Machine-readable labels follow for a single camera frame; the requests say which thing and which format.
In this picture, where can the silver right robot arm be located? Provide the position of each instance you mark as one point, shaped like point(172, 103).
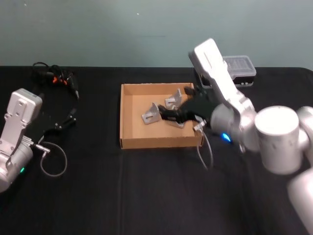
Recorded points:
point(276, 139)

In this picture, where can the silver metal angle bracket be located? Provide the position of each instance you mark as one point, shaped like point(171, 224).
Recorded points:
point(174, 99)
point(179, 125)
point(150, 116)

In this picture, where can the black tablecloth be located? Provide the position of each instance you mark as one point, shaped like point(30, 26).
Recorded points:
point(151, 191)

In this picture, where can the shallow brown cardboard tray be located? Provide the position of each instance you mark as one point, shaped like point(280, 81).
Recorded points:
point(137, 132)

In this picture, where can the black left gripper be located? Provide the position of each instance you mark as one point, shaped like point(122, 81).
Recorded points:
point(45, 124)

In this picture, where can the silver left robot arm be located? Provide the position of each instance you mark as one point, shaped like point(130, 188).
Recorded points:
point(17, 137)

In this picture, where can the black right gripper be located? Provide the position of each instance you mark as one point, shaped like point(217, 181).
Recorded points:
point(200, 105)

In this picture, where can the clear plastic case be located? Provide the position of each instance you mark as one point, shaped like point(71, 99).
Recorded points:
point(242, 66)

